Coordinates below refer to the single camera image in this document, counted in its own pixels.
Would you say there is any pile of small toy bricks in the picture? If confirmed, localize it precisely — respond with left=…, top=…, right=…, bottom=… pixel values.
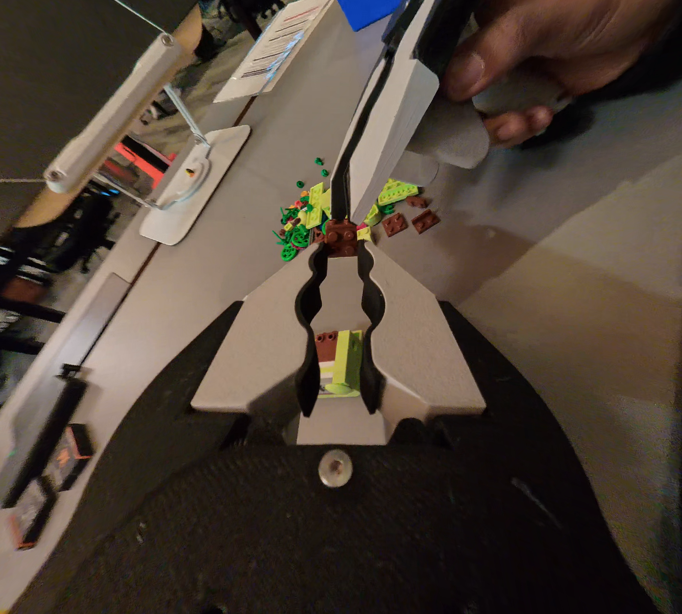
left=272, top=172, right=422, bottom=264

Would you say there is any dark panel with wooden edge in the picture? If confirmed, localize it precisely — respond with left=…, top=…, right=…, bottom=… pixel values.
left=0, top=0, right=230, bottom=228

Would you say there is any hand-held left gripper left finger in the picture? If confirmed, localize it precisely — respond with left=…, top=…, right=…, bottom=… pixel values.
left=191, top=244, right=326, bottom=419

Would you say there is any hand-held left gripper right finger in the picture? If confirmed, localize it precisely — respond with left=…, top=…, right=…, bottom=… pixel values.
left=357, top=243, right=487, bottom=425

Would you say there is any small brown toy brick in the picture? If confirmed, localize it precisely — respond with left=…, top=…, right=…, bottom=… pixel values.
left=322, top=220, right=357, bottom=258

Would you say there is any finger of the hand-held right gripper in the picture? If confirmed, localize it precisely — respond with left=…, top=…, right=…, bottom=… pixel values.
left=349, top=0, right=448, bottom=224
left=330, top=47, right=397, bottom=221

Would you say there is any orange plastic object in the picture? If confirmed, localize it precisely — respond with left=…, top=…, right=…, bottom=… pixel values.
left=101, top=142, right=174, bottom=183

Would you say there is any laminated instruction sheet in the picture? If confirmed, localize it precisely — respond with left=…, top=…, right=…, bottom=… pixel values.
left=213, top=0, right=335, bottom=103

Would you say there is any black battery pack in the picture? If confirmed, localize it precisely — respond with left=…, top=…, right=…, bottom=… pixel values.
left=45, top=423, right=96, bottom=492
left=8, top=478, right=56, bottom=551

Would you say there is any white adjustable stand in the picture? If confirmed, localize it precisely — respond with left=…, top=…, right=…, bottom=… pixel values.
left=44, top=0, right=251, bottom=246

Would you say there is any long lime toy plate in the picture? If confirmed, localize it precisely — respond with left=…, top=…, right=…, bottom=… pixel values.
left=305, top=183, right=327, bottom=229

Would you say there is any lime brick box with brown bricks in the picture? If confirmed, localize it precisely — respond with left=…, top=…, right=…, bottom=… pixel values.
left=315, top=329, right=364, bottom=399

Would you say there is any person's right hand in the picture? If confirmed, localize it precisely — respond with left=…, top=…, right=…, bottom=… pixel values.
left=442, top=0, right=682, bottom=148

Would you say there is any black office chair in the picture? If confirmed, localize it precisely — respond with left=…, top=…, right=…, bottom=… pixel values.
left=0, top=193, right=117, bottom=306

